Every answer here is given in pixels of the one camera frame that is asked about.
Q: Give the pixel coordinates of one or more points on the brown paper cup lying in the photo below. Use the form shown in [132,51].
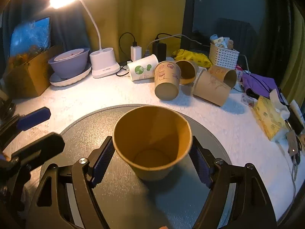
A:
[211,89]

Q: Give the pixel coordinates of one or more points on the purple bowl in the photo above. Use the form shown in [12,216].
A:
[71,63]

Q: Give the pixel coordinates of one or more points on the purple cloth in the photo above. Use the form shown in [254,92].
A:
[256,85]

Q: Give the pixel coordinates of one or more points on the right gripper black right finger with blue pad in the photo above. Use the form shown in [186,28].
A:
[251,208]

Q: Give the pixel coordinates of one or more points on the yellow curtain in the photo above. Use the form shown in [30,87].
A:
[121,22]
[292,85]

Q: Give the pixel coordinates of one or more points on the black power adapter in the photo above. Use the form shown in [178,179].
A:
[159,50]

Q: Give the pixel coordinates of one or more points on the white paper cup green print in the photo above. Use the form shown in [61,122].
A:
[143,68]

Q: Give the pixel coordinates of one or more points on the round grey placemat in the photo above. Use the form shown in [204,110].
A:
[125,200]

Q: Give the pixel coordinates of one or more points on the white charger plug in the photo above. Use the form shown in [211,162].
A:
[136,53]

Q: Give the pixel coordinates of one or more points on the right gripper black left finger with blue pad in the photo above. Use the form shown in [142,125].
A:
[62,190]

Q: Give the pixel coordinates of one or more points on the yellow curtain left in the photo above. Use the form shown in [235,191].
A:
[121,22]

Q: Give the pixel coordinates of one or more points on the brown cardboard box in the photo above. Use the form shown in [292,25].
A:
[31,79]

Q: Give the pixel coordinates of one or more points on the yellow curtain right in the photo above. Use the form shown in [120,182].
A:
[292,85]

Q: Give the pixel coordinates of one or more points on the car key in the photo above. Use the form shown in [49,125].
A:
[296,161]

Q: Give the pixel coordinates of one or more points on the yellow snack bag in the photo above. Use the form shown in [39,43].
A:
[199,58]

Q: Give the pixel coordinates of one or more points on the brown paper cup with drawings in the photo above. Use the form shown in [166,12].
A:
[167,79]

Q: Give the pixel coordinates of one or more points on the white plate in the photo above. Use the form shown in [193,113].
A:
[57,81]

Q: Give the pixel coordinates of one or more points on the white lattice basket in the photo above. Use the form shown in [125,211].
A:
[223,57]

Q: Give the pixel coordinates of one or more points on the blue picture screen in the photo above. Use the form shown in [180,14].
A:
[29,36]

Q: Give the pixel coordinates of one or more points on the small device with red led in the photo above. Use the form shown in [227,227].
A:
[293,148]

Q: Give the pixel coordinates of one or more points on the white desk lamp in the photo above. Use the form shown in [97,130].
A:
[103,61]

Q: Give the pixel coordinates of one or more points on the yellow tissue pack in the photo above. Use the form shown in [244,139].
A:
[269,120]

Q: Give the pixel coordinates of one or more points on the brown paper cup open end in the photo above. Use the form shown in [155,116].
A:
[188,71]

